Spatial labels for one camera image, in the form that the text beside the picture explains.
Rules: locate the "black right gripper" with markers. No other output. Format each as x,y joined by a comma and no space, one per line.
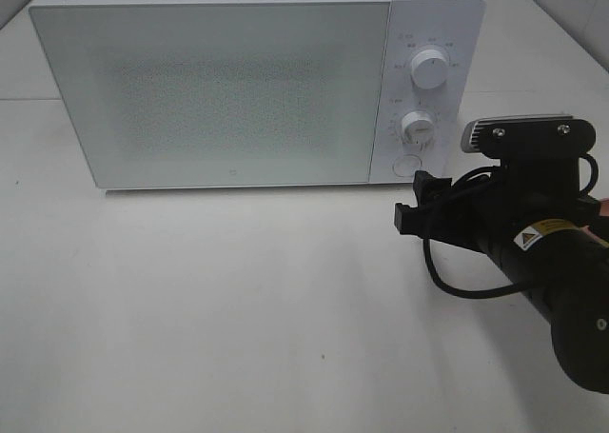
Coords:
519,208

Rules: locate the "round white door button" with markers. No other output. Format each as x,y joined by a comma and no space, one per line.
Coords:
407,165

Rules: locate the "white microwave door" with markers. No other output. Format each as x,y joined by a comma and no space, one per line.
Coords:
219,95

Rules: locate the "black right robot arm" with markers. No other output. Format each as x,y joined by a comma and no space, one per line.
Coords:
569,291

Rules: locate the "lower white timer knob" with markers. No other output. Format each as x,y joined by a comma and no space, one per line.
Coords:
417,127

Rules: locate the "upper white power knob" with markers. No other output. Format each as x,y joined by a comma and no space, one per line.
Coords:
429,67

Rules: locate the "white microwave oven body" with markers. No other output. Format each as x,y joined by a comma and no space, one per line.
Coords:
452,25

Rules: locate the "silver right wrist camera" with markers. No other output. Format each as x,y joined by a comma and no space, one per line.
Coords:
529,137

